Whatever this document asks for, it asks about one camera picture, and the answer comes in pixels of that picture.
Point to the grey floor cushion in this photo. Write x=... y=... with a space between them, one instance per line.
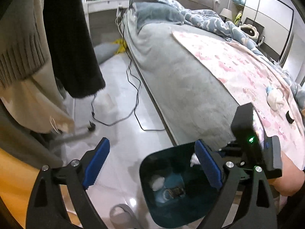
x=105 y=51

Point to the bedside table lamp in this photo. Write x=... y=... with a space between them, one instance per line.
x=226 y=15

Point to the grey knit hanging sweater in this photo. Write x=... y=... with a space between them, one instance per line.
x=22 y=53

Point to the light blue tissue packet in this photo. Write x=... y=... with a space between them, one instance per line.
x=268 y=90

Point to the blue-grey pillow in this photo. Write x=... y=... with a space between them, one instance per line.
x=149 y=12

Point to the grey bed sheet mattress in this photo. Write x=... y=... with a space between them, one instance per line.
x=193 y=103

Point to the black hanging garment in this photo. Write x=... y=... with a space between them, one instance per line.
x=73 y=58

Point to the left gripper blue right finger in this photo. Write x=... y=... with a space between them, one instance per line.
x=211 y=163

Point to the dark teal trash bin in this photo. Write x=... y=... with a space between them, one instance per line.
x=186 y=183

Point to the yellow plastic bag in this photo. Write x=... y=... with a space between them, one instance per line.
x=122 y=45

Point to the grey slipper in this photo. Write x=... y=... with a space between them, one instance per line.
x=122 y=216

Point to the white clothes rack base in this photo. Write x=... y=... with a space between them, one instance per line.
x=58 y=137

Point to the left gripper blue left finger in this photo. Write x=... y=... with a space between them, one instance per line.
x=93 y=161

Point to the white wardrobe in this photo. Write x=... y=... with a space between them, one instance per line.
x=274 y=17

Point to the blue cloud pattern duvet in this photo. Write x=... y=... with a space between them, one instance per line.
x=210 y=21

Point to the cream cat bed house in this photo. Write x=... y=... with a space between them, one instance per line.
x=251 y=31

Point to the white tissue ball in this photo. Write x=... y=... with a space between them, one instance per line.
x=275 y=99
x=156 y=182

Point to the person's right hand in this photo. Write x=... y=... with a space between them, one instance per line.
x=292 y=178

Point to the pink cartoon print blanket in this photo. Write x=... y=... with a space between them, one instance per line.
x=246 y=76

